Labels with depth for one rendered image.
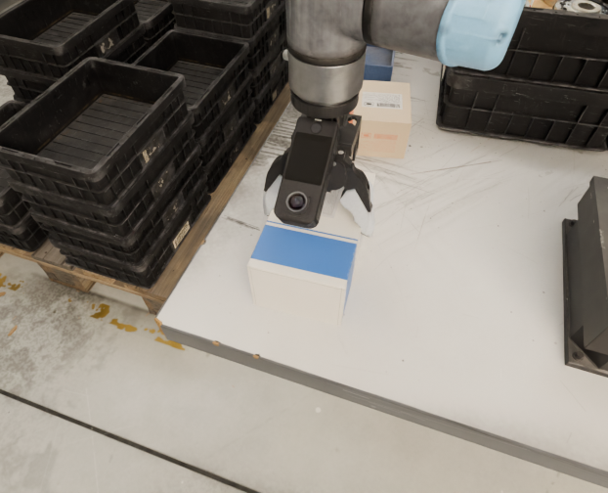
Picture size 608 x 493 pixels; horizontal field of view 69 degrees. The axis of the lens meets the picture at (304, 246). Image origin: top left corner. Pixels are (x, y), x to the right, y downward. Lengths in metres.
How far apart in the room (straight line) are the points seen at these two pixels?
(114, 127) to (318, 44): 0.96
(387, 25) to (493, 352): 0.41
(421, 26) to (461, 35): 0.03
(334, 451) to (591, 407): 0.76
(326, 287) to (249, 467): 0.80
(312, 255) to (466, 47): 0.28
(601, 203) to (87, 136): 1.14
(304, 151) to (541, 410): 0.40
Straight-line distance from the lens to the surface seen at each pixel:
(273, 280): 0.54
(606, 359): 0.64
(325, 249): 0.55
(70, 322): 1.57
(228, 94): 1.52
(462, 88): 0.84
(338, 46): 0.42
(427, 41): 0.39
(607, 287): 0.60
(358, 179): 0.51
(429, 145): 0.86
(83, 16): 1.94
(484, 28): 0.37
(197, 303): 0.62
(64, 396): 1.46
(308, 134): 0.48
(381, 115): 0.78
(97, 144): 1.28
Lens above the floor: 1.22
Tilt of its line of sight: 52 degrees down
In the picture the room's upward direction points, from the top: straight up
